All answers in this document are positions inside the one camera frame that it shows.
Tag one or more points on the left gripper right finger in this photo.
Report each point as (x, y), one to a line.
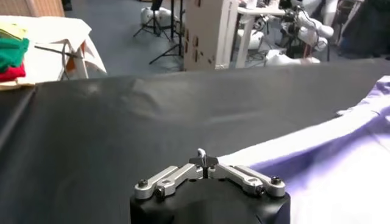
(243, 178)

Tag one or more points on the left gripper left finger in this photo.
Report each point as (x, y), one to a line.
(170, 179)

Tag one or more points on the lavender t-shirt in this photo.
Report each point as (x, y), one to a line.
(335, 170)

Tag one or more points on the white rounded robot base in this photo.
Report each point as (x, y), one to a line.
(283, 59)

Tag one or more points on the small white robot base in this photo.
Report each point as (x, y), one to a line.
(164, 15)

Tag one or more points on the white jointed robot arm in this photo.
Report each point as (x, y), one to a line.
(317, 30)

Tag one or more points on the black monitor stand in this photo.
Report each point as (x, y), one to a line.
(172, 50)

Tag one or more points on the white side table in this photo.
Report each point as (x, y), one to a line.
(245, 33)

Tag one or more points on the tall white cardboard box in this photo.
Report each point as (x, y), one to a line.
(207, 33)

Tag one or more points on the black tripod stand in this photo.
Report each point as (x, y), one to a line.
(153, 21)

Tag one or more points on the thin black rod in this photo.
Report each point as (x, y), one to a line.
(55, 50)

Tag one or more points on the beige garment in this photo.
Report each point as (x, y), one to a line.
(15, 85)

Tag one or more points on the red garment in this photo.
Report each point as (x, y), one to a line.
(12, 74)

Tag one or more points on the white tablecloth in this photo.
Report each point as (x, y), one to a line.
(48, 30)

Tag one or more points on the green garment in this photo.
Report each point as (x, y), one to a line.
(12, 53)

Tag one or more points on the black trash bin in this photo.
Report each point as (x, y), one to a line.
(67, 4)

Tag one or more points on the wicker folding screen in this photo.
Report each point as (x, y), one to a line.
(30, 7)

